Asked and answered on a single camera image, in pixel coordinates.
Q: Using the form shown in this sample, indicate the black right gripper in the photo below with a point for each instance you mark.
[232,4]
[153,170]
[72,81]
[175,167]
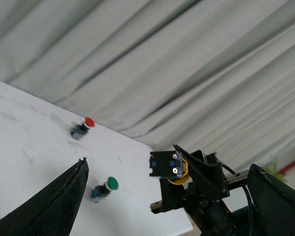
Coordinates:
[207,183]

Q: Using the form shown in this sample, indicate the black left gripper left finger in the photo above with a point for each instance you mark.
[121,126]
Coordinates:
[53,210]

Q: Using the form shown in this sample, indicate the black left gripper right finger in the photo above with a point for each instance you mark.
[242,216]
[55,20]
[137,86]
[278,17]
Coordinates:
[274,203]

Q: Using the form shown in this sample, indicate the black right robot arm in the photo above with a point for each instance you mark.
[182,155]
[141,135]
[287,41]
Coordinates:
[216,219]

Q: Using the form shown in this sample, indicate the green mushroom push button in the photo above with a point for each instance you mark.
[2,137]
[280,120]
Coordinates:
[102,191]

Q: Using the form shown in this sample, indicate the red mushroom push button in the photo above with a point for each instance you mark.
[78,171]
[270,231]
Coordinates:
[80,130]

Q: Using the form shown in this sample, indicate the green plant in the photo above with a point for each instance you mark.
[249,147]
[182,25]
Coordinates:
[271,166]

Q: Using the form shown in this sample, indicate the red pipe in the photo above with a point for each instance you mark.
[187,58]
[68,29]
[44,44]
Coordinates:
[287,168]

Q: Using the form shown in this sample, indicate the white pleated curtain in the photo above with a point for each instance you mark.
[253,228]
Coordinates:
[214,75]

